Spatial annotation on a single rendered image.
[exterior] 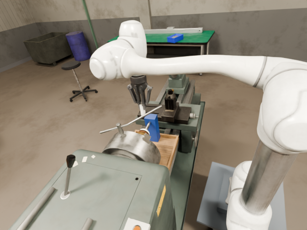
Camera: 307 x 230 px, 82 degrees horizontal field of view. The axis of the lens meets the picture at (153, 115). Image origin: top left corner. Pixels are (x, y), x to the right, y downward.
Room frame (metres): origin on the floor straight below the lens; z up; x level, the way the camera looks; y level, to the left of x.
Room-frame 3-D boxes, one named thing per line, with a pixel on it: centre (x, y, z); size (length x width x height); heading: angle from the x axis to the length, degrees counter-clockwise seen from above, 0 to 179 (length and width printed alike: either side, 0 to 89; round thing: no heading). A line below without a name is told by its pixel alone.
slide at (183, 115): (1.22, -0.10, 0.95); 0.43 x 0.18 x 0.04; 66
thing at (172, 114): (1.17, -0.14, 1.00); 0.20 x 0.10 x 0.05; 156
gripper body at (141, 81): (0.76, 0.04, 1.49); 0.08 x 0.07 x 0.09; 66
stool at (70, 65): (3.57, 1.49, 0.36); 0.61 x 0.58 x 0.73; 150
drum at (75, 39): (6.21, 2.08, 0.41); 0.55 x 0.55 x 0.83
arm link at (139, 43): (0.75, 0.04, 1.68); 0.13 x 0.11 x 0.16; 149
